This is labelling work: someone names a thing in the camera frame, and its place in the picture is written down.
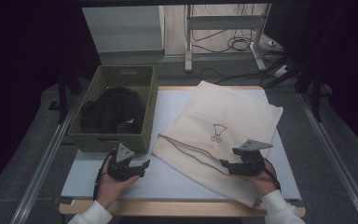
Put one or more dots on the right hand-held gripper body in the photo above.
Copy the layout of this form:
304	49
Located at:
250	158

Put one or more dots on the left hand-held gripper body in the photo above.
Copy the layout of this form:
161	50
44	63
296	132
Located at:
121	166

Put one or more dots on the green woven basket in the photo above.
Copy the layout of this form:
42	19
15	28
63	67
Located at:
87	140

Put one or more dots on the dark cloth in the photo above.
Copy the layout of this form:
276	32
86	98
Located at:
112	109

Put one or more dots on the person's left hand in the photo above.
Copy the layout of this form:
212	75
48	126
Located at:
112	186

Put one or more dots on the person's right hand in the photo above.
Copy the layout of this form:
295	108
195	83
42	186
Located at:
261	182

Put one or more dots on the white table mat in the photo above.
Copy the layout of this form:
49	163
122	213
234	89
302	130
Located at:
167	105

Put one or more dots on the black stand leg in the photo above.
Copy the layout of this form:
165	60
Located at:
316	99
62	96

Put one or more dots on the white power strip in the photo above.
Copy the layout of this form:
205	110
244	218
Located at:
282	71

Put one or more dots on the white cabinet panel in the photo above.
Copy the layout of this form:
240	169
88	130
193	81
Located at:
122	29

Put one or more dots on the aluminium floor rail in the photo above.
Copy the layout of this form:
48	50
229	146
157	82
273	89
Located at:
43	160
332	149

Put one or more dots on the white metal desk frame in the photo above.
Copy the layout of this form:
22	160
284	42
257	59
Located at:
220	22

